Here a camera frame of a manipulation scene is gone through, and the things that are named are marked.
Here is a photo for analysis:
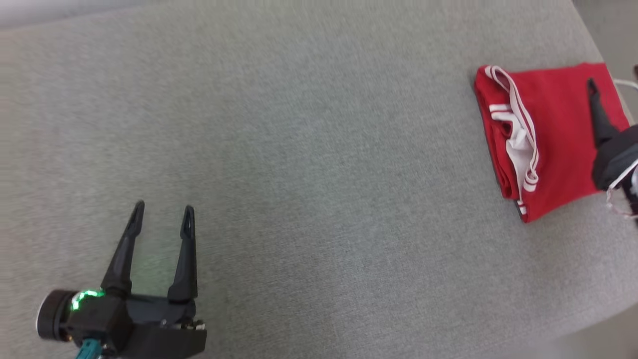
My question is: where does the thin white red wire bundle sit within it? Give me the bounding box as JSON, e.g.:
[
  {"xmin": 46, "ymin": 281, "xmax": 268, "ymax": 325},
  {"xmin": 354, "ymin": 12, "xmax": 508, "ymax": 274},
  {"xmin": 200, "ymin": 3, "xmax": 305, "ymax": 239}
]
[{"xmin": 605, "ymin": 159, "xmax": 638, "ymax": 220}]

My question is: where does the grey fabric sofa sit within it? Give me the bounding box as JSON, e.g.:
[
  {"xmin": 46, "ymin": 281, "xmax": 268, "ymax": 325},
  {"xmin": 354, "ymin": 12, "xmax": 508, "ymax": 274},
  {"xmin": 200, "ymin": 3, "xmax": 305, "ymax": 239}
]
[{"xmin": 0, "ymin": 0, "xmax": 638, "ymax": 359}]

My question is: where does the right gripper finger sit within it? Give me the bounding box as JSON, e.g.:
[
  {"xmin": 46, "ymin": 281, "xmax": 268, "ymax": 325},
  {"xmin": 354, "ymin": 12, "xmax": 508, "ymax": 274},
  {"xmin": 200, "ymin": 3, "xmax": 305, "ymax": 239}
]
[{"xmin": 587, "ymin": 78, "xmax": 622, "ymax": 149}]

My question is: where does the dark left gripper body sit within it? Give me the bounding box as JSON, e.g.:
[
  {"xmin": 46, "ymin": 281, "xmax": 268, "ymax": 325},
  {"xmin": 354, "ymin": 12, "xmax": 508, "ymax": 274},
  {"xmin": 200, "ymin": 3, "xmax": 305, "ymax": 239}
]
[{"xmin": 120, "ymin": 294, "xmax": 208, "ymax": 359}]

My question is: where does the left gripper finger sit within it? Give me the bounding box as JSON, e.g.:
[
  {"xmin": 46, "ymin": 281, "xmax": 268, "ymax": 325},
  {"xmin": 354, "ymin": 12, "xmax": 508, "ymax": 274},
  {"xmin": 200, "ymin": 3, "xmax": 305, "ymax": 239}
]
[
  {"xmin": 167, "ymin": 205, "xmax": 199, "ymax": 303},
  {"xmin": 102, "ymin": 200, "xmax": 146, "ymax": 299}
]

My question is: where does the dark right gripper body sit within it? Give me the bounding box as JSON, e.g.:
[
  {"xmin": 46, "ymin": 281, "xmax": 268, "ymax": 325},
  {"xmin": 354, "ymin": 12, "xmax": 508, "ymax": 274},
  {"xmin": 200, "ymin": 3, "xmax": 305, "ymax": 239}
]
[{"xmin": 592, "ymin": 125, "xmax": 638, "ymax": 192}]

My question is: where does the red shirt with white sleeves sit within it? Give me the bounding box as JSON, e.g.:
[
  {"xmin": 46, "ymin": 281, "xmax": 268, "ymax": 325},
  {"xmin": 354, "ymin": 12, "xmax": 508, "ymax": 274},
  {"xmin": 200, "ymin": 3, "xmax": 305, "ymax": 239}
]
[{"xmin": 473, "ymin": 62, "xmax": 633, "ymax": 223}]

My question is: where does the teal camera cable connector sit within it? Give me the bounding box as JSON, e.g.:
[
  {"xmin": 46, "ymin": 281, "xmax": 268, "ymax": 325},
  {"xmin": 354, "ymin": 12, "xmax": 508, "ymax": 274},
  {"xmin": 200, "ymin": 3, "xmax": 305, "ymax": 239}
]
[{"xmin": 75, "ymin": 338, "xmax": 108, "ymax": 359}]

